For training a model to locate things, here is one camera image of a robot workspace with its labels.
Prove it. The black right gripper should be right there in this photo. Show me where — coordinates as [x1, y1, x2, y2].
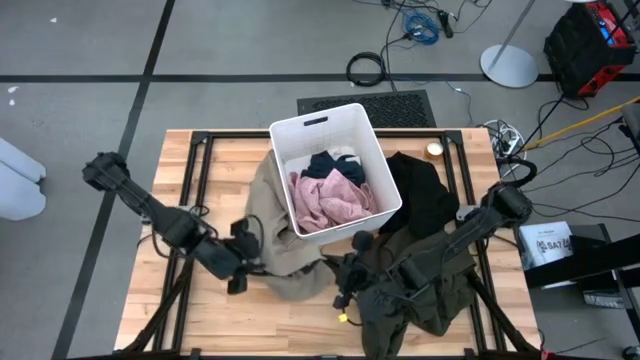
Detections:
[324, 229, 389, 311]

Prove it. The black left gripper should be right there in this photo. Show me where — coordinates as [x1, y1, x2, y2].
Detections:
[227, 218, 269, 296]

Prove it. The beige garment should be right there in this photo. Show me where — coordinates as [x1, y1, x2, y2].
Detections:
[243, 148, 335, 302]

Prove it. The pink garment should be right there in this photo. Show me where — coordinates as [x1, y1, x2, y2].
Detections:
[288, 168, 380, 235]

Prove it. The olive green hooded garment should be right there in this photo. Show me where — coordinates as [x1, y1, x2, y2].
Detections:
[344, 227, 479, 360]

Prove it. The navy blue garment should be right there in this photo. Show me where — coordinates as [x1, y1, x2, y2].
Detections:
[299, 150, 367, 187]

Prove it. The black garment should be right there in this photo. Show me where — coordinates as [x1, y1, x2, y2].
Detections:
[378, 151, 461, 240]

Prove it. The white perforated laundry basket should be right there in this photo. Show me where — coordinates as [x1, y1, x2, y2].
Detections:
[268, 102, 404, 246]

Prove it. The black perforated floor mat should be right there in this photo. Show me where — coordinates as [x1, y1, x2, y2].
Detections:
[296, 89, 438, 129]

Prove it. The white printed box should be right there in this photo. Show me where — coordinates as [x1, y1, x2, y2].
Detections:
[517, 220, 575, 271]

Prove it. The white power strip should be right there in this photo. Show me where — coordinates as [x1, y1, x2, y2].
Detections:
[482, 118, 527, 166]

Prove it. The black side stand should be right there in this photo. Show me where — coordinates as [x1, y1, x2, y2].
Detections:
[522, 223, 640, 346]

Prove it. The grey round stand base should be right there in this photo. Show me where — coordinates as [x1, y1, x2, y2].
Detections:
[479, 0, 540, 89]

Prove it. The black power strip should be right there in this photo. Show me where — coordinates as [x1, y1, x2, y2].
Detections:
[437, 8, 455, 39]

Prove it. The black and red equipment case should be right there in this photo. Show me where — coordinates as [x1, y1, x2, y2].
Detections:
[543, 0, 639, 99]

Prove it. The black coiled cable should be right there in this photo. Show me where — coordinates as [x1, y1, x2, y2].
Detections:
[345, 51, 387, 88]

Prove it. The black thick cable loop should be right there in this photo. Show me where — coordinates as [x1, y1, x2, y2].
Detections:
[497, 156, 539, 190]

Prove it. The blue coiled cable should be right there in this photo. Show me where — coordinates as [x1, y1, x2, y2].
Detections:
[402, 10, 441, 46]

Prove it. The yellow cable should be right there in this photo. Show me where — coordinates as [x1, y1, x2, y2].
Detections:
[522, 96, 640, 151]

